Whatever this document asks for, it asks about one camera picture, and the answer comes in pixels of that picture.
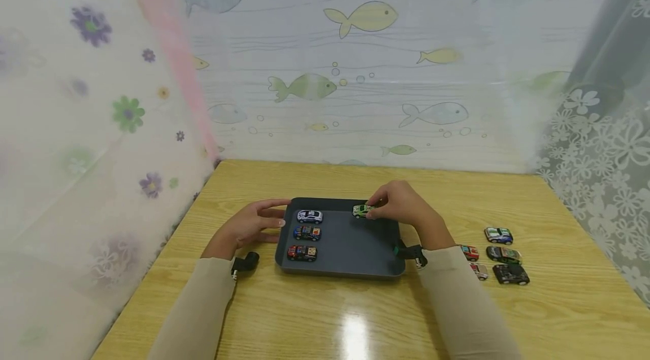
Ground person's left forearm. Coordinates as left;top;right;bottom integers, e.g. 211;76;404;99
147;239;239;360

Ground person's left hand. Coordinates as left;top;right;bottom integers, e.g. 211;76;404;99
218;199;292;250

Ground person's right forearm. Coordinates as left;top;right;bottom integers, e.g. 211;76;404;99
414;214;524;360

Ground black toy car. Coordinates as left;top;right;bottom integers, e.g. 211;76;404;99
492;264;530;286

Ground black wrist band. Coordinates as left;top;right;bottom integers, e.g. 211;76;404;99
231;252;260;282
392;240;428;269

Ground dark grey tray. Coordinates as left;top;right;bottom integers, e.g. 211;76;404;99
274;197;406;279

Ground dark green toy car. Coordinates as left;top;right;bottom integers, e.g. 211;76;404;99
486;245;523;265

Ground red and blue toy car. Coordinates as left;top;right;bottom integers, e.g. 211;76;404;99
287;244;318;262

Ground white and blue toy car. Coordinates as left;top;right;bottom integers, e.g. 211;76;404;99
484;227;514;245

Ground person's right hand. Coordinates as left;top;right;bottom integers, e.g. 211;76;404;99
366;181;442;231

